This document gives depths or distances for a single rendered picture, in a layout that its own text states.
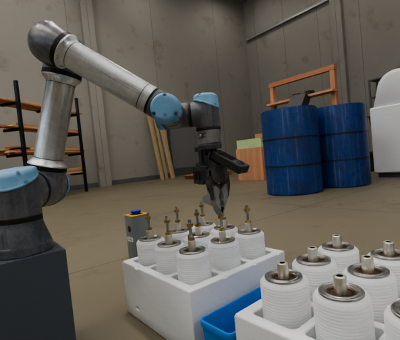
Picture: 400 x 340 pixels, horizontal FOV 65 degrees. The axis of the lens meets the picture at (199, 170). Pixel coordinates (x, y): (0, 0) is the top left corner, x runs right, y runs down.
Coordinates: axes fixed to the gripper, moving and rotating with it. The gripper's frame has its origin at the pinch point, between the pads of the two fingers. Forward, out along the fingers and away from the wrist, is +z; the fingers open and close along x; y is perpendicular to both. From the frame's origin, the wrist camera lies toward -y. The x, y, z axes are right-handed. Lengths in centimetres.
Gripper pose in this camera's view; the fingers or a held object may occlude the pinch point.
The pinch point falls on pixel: (221, 210)
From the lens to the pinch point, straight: 95.9
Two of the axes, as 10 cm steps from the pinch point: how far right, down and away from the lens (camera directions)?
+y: -7.1, 0.4, 7.0
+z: 1.0, 9.9, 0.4
